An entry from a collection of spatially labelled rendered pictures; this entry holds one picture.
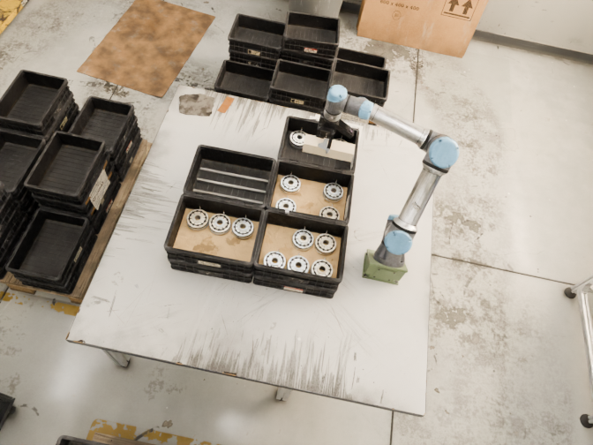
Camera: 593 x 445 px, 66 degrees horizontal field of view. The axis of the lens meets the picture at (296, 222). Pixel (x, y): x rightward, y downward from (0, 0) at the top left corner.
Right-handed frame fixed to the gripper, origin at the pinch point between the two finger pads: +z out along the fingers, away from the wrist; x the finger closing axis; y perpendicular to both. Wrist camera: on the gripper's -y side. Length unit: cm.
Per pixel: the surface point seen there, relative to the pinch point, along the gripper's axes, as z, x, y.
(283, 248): 26, 45, 11
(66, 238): 82, 40, 137
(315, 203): 26.1, 16.2, 0.3
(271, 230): 26.0, 36.9, 18.6
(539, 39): 96, -262, -179
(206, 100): 38, -47, 76
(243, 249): 26, 50, 29
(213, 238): 26, 47, 44
